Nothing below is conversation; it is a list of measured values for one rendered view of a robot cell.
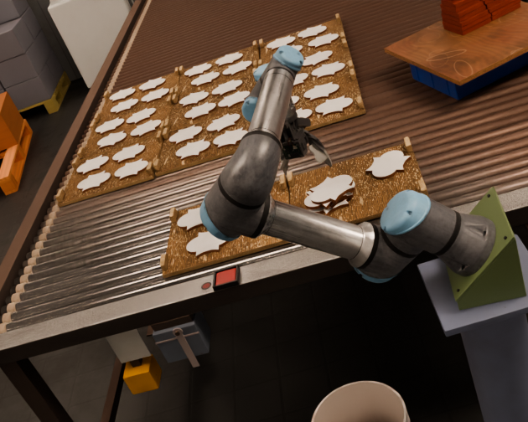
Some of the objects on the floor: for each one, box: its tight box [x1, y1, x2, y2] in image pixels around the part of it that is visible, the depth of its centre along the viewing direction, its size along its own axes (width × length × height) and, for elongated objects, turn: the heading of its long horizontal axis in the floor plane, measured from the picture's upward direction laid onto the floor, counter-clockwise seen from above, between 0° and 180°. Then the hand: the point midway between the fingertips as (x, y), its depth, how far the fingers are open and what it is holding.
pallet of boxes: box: [0, 0, 71, 114], centre depth 694 cm, size 109×74×108 cm
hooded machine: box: [48, 0, 134, 88], centre depth 679 cm, size 73×61×130 cm
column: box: [417, 234, 528, 422], centre depth 201 cm, size 38×38×87 cm
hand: (308, 169), depth 215 cm, fingers open, 14 cm apart
